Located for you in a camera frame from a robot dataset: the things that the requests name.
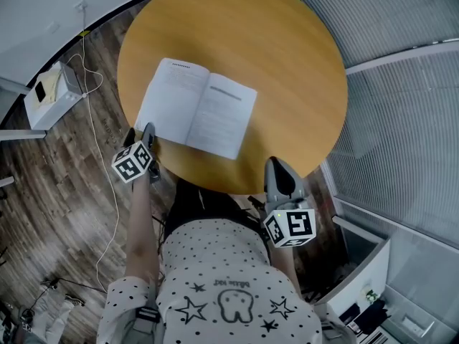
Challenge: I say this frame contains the grey shoulder strap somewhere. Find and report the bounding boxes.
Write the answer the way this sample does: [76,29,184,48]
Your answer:
[134,281,161,344]
[320,313,347,340]

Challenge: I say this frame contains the white booklet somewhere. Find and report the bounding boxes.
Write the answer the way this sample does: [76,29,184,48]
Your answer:
[134,57,258,161]

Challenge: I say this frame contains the person's black trousers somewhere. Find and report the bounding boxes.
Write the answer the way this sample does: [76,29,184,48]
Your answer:
[164,177,272,243]

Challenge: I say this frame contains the person's white star-print shirt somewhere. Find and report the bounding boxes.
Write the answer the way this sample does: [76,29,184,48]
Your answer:
[96,219,356,344]

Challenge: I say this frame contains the cream cloth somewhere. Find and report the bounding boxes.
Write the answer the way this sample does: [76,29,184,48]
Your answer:
[34,68,68,103]

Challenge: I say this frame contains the white low partition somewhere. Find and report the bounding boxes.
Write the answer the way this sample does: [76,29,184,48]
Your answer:
[315,238,392,306]

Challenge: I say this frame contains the white storage box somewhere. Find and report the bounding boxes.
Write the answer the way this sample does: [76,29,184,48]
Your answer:
[23,61,85,131]

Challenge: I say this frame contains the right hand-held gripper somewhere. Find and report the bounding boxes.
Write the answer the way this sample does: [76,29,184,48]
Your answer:
[263,156,317,249]

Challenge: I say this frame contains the white charging cable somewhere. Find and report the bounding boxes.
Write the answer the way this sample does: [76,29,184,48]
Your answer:
[66,5,121,294]

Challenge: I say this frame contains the person's left forearm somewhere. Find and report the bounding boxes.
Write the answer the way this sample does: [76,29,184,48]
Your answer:
[123,177,161,282]

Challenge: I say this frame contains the person's right forearm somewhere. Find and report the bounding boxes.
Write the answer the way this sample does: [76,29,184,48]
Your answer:
[270,245,303,294]

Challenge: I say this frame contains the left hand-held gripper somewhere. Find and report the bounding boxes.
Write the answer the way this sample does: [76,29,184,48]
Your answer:
[110,122,161,184]

